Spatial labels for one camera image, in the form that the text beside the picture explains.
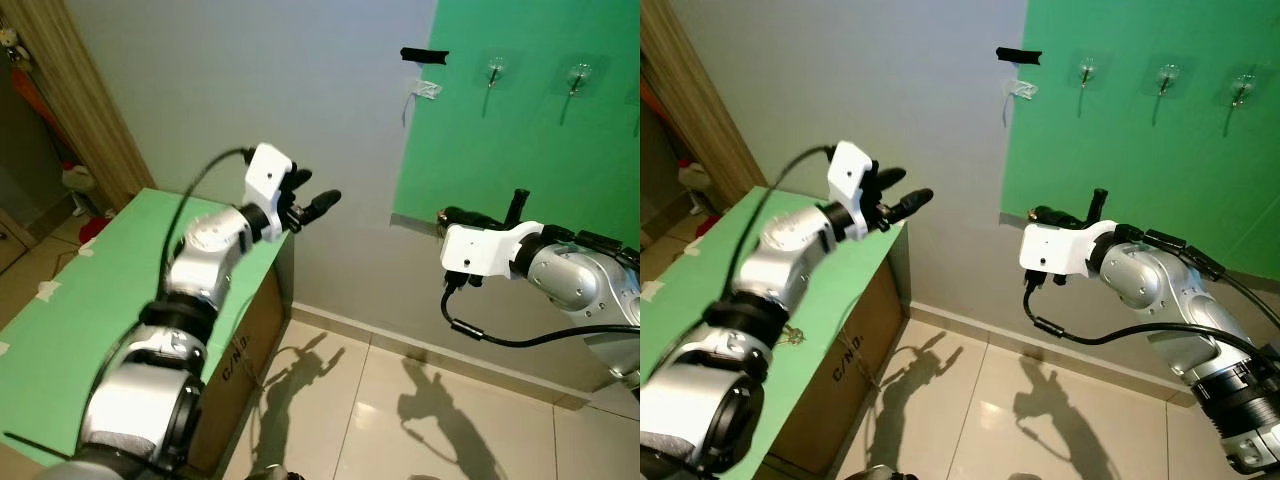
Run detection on green sheet with clear hooks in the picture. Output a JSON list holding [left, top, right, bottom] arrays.
[[388, 0, 641, 253], [999, 0, 1280, 283]]

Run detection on red and white toy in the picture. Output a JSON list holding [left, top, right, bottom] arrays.
[[60, 158, 103, 217], [678, 155, 716, 216]]

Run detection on green cover sheet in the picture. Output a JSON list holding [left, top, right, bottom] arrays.
[[640, 184, 907, 480], [0, 187, 293, 468]]

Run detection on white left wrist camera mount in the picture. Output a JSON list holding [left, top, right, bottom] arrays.
[[244, 142, 294, 219], [826, 140, 873, 219]]

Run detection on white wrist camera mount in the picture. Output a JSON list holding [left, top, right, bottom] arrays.
[[826, 140, 873, 219], [440, 220, 544, 278], [1019, 219, 1119, 277], [244, 142, 294, 219]]

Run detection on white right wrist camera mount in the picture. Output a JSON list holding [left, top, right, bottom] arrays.
[[440, 220, 544, 278], [1019, 219, 1119, 277]]

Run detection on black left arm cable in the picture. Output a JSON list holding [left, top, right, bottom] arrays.
[[163, 147, 253, 293], [742, 144, 835, 296]]

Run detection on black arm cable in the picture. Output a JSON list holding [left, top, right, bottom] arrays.
[[442, 272, 641, 349], [742, 144, 835, 296], [1024, 272, 1280, 383], [163, 147, 253, 293]]

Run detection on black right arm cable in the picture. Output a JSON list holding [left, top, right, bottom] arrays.
[[1024, 272, 1280, 383], [442, 272, 641, 349]]

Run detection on wooden door frame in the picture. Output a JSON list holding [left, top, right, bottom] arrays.
[[0, 0, 157, 213], [640, 0, 769, 206]]

